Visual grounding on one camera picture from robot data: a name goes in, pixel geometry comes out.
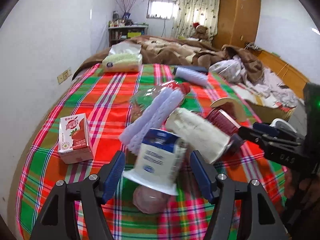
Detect red drink can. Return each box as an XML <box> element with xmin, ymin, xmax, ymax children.
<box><xmin>206</xmin><ymin>108</ymin><xmax>247</xmax><ymax>156</ymax></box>

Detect cream paper bag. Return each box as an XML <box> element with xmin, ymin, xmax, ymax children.
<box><xmin>165</xmin><ymin>108</ymin><xmax>231</xmax><ymax>164</ymax></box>

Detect wooden wardrobe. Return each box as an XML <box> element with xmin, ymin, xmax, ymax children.
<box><xmin>213</xmin><ymin>0</ymin><xmax>261</xmax><ymax>49</ymax></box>

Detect cluttered shelf unit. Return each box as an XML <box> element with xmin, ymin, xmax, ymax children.
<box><xmin>108</xmin><ymin>12</ymin><xmax>149</xmax><ymax>47</ymax></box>

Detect white blue yogurt cup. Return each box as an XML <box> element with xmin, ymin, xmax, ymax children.
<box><xmin>123</xmin><ymin>128</ymin><xmax>188</xmax><ymax>196</ymax></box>

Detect clear cola bottle red label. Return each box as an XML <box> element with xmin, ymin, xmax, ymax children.
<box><xmin>130</xmin><ymin>80</ymin><xmax>191</xmax><ymax>114</ymax></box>

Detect wooden headboard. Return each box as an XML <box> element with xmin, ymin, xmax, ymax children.
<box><xmin>249</xmin><ymin>49</ymin><xmax>309</xmax><ymax>99</ymax></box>

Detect teddy bear santa hat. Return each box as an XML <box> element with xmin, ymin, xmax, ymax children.
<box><xmin>191</xmin><ymin>22</ymin><xmax>211</xmax><ymax>46</ymax></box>

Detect dark blue glasses case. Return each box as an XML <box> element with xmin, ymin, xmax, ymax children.
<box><xmin>172</xmin><ymin>66</ymin><xmax>208</xmax><ymax>75</ymax></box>

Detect wall power socket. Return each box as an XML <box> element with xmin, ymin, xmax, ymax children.
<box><xmin>57</xmin><ymin>68</ymin><xmax>72</xmax><ymax>84</ymax></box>

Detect dried branches in vase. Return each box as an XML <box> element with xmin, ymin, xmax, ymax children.
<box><xmin>116</xmin><ymin>0</ymin><xmax>137</xmax><ymax>21</ymax></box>

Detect green tissue pack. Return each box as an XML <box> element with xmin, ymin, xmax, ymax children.
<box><xmin>101</xmin><ymin>42</ymin><xmax>143</xmax><ymax>73</ymax></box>

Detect strawberry milk carton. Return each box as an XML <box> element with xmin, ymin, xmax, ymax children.
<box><xmin>58</xmin><ymin>113</ymin><xmax>95</xmax><ymax>164</ymax></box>

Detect lavender towel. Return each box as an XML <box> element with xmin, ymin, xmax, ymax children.
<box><xmin>119</xmin><ymin>87</ymin><xmax>184</xmax><ymax>155</ymax></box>
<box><xmin>174</xmin><ymin>67</ymin><xmax>208</xmax><ymax>87</ymax></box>

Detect person's right hand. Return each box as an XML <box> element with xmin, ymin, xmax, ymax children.
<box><xmin>284</xmin><ymin>169</ymin><xmax>319</xmax><ymax>208</ymax></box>

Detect white trash bin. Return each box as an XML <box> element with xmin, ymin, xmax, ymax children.
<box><xmin>270</xmin><ymin>118</ymin><xmax>297</xmax><ymax>133</ymax></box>

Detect brown fleece blanket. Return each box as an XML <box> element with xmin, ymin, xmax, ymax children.
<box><xmin>71</xmin><ymin>35</ymin><xmax>264</xmax><ymax>84</ymax></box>

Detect patterned curtain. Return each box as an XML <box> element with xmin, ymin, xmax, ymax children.
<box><xmin>171</xmin><ymin>0</ymin><xmax>220</xmax><ymax>39</ymax></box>

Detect small window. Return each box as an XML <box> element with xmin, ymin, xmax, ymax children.
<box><xmin>146</xmin><ymin>0</ymin><xmax>177</xmax><ymax>20</ymax></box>

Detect light pink bedsheet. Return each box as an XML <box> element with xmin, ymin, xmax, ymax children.
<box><xmin>232</xmin><ymin>56</ymin><xmax>299</xmax><ymax>114</ymax></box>

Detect red paper cup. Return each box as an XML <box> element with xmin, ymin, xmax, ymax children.
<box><xmin>210</xmin><ymin>97</ymin><xmax>247</xmax><ymax>122</ymax></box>

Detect plaid red green tablecloth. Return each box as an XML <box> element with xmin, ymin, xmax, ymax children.
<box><xmin>16</xmin><ymin>64</ymin><xmax>286</xmax><ymax>239</ymax></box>

